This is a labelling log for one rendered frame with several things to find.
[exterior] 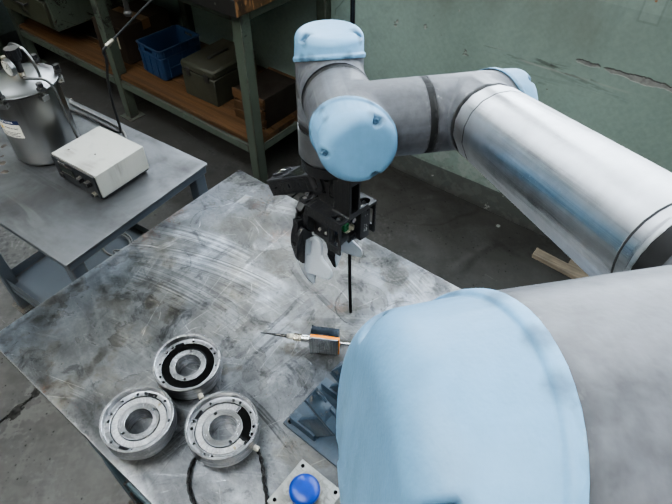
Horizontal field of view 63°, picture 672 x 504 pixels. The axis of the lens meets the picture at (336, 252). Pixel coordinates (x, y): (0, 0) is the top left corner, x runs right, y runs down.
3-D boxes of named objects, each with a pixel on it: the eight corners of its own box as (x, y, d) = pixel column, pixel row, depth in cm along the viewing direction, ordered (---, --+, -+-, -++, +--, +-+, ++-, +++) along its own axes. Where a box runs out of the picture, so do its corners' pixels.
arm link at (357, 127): (442, 104, 47) (407, 55, 55) (314, 117, 46) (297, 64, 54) (432, 179, 53) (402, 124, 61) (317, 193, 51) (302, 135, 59)
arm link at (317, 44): (297, 46, 53) (287, 17, 59) (301, 146, 60) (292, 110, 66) (376, 41, 54) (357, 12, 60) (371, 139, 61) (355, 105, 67)
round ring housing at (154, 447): (159, 472, 77) (152, 460, 74) (93, 455, 79) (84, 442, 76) (191, 406, 84) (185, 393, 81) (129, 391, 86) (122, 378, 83)
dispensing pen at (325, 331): (261, 318, 91) (361, 330, 89) (264, 332, 94) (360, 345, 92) (258, 328, 89) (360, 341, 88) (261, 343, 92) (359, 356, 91)
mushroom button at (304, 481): (284, 504, 72) (281, 489, 68) (304, 480, 74) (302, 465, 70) (307, 524, 70) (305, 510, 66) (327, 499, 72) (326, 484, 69)
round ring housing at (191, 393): (150, 363, 90) (144, 349, 87) (211, 338, 93) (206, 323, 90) (169, 415, 83) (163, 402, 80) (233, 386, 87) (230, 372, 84)
